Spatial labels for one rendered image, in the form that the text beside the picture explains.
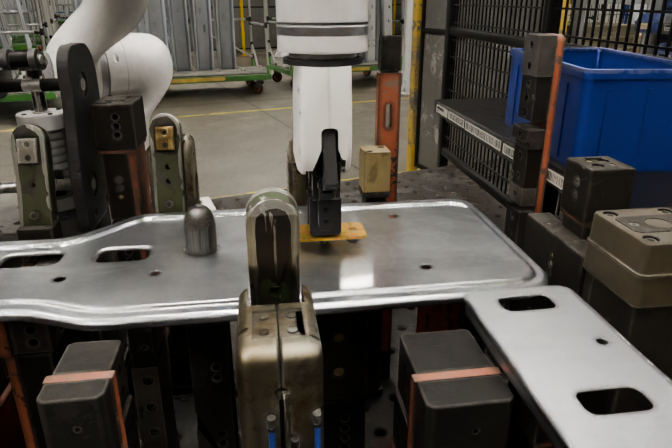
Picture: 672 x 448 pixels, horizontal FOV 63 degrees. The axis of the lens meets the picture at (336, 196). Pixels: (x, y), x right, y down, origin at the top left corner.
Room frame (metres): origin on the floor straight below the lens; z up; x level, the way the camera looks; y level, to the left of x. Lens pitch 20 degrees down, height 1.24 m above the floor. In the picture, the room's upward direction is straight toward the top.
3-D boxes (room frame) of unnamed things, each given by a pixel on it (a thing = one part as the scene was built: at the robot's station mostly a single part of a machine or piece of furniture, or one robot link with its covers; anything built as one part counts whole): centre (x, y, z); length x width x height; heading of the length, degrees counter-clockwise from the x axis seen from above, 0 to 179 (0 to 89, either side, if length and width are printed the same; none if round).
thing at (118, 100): (0.70, 0.28, 0.91); 0.07 x 0.05 x 0.42; 8
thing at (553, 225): (0.55, -0.25, 0.85); 0.12 x 0.03 x 0.30; 8
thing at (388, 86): (0.69, -0.07, 0.95); 0.03 x 0.01 x 0.50; 98
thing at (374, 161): (0.66, -0.05, 0.88); 0.04 x 0.04 x 0.36; 8
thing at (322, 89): (0.52, 0.01, 1.14); 0.10 x 0.07 x 0.11; 8
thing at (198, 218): (0.51, 0.14, 1.02); 0.03 x 0.03 x 0.07
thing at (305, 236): (0.52, 0.01, 1.02); 0.08 x 0.04 x 0.01; 98
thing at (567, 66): (0.83, -0.38, 1.09); 0.30 x 0.17 x 0.13; 1
